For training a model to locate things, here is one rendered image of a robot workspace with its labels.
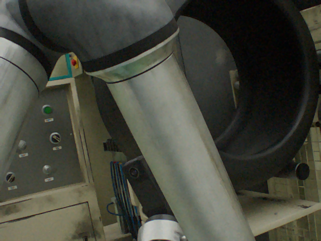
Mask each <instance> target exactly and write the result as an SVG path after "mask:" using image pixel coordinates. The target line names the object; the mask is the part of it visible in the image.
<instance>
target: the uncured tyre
mask: <svg viewBox="0 0 321 241"><path fill-rule="evenodd" d="M165 1H166V3H167V4H168V6H169V8H170V9H171V11H172V14H173V16H174V18H175V20H176V22H177V20H178V18H179V17H180V16H186V17H190V18H194V19H196V20H199V21H201V22H203V23H204V24H206V25H208V26H209V27H210V28H212V29H213V30H214V31H215V32H216V33H217V34H218V35H219V36H220V37H221V38H222V39H223V41H224V42H225V43H226V45H227V46H228V48H229V50H230V52H231V54H232V56H233V58H234V61H235V64H236V68H237V71H238V78H239V97H238V103H237V107H236V110H235V113H234V115H233V118H232V120H231V122H230V123H229V125H228V126H227V128H226V129H225V131H224V132H223V133H222V134H221V135H220V136H219V137H218V138H217V139H216V140H214V143H215V145H216V148H217V150H218V152H219V155H220V157H221V159H222V162H223V164H224V166H225V169H226V171H227V174H228V176H229V178H230V181H231V183H232V185H233V188H234V190H235V191H237V190H241V189H245V188H248V187H252V186H255V185H258V184H260V183H263V182H265V181H267V180H268V179H270V178H272V177H273V176H275V175H276V174H277V173H279V172H280V171H281V170H282V169H283V168H285V167H286V166H287V165H288V164H289V163H290V161H291V160H292V159H293V158H294V157H295V155H296V154H297V153H298V151H299V150H300V148H301V147H302V145H303V143H304V142H305V140H306V138H307V136H308V133H309V131H310V128H311V125H312V122H313V119H314V115H315V112H316V108H317V103H318V97H319V88H320V73H319V63H318V58H317V53H316V48H315V45H314V41H313V38H312V36H311V33H310V31H309V28H308V26H307V24H306V22H305V20H304V18H303V17H302V15H301V13H300V11H299V10H298V8H297V7H296V6H295V4H294V3H293V2H292V0H165ZM94 89H95V96H96V102H97V106H98V109H99V113H100V115H101V118H102V121H103V123H104V125H105V127H106V129H107V131H108V133H109V134H110V136H111V138H112V139H113V141H114V142H115V144H116V145H117V146H118V148H119V149H120V150H121V151H122V153H123V154H124V155H125V156H126V157H127V158H128V159H129V160H132V159H134V158H136V157H138V156H140V155H143V154H142V152H141V150H140V148H139V146H138V144H137V142H136V141H135V139H134V137H133V135H132V133H131V131H130V129H129V127H128V125H127V123H126V121H125V119H124V117H123V115H122V113H121V111H120V109H119V107H118V106H117V104H116V102H115V100H114V98H113V96H112V94H111V92H110V90H109V88H108V86H107V84H106V82H105V81H104V80H103V79H101V78H98V77H94Z"/></svg>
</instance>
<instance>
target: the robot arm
mask: <svg viewBox="0 0 321 241"><path fill-rule="evenodd" d="M178 32H179V27H178V25H177V22H176V20H175V18H174V16H173V14H172V11H171V9H170V8H169V6H168V4H167V3H166V1H165V0H0V189H1V187H2V184H3V182H4V179H5V177H6V174H7V172H8V169H9V167H10V165H11V162H12V160H13V157H14V155H15V152H16V150H17V148H18V145H19V143H20V140H21V138H22V135H23V133H24V131H25V128H26V126H27V124H28V121H29V119H30V116H31V114H32V112H33V109H34V107H35V105H36V102H37V100H38V98H39V96H40V93H41V91H43V90H44V89H45V87H46V85H47V83H48V81H49V78H50V76H51V74H52V72H53V70H54V67H55V65H56V63H57V61H58V59H59V58H60V57H61V56H63V55H65V54H68V53H71V52H73V53H74V54H75V55H76V56H77V58H78V59H79V61H80V63H81V65H82V67H83V69H84V70H85V72H86V74H88V75H91V76H94V77H98V78H101V79H103V80H104V81H105V82H106V84H107V86H108V88H109V90H110V92H111V94H112V96H113V98H114V100H115V102H116V104H117V106H118V107H119V109H120V111H121V113H122V115H123V117H124V119H125V121H126V123H127V125H128V127H129V129H130V131H131V133H132V135H133V137H134V139H135V141H136V142H137V144H138V146H139V148H140V150H141V152H142V154H143V155H140V156H138V157H136V158H134V159H132V160H130V161H128V162H126V163H125V164H124V165H123V166H122V171H123V172H124V174H125V176H126V178H127V180H128V182H129V183H130V185H131V187H132V189H133V191H134V193H135V195H136V196H137V198H138V200H139V202H140V204H141V205H142V207H143V209H144V211H145V213H146V215H147V216H148V219H147V220H146V221H145V224H144V225H142V226H141V227H140V229H139V231H138V240H137V241H256V240H255V237H254V235H253V233H252V230H251V228H250V226H249V224H248V221H247V219H246V216H245V214H244V211H243V209H242V207H241V204H240V202H239V200H238V197H237V195H236V193H235V190H234V188H233V185H232V183H231V181H230V178H229V176H228V174H227V171H226V169H225V166H224V164H223V162H222V159H221V157H220V155H219V152H218V150H217V148H216V145H215V143H214V141H213V139H212V136H211V134H210V132H209V130H208V127H207V125H206V123H205V120H204V118H203V116H202V113H201V111H200V109H199V106H198V104H197V102H196V100H195V97H194V95H193V93H192V90H191V88H190V86H189V84H188V81H187V79H186V77H185V75H184V72H183V70H182V68H181V65H180V63H179V61H178V59H177V56H176V54H175V52H174V48H173V45H174V43H175V40H176V38H177V35H178Z"/></svg>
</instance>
